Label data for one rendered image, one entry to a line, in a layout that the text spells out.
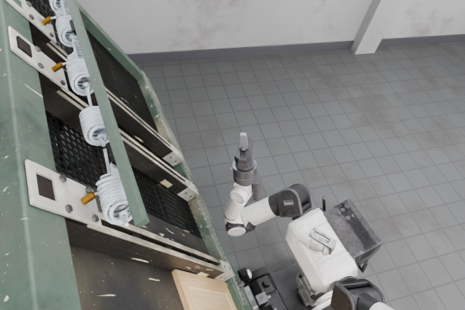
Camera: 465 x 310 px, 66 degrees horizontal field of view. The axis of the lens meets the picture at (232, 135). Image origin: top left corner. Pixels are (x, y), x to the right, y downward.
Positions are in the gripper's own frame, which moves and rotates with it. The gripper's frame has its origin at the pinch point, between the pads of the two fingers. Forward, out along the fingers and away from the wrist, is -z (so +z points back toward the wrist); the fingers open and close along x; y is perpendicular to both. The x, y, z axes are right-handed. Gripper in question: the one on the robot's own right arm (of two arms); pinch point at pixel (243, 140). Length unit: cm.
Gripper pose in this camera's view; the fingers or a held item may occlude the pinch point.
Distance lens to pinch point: 123.0
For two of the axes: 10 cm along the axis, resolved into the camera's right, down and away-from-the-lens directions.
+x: -1.4, 6.1, -7.8
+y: -9.9, -0.5, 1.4
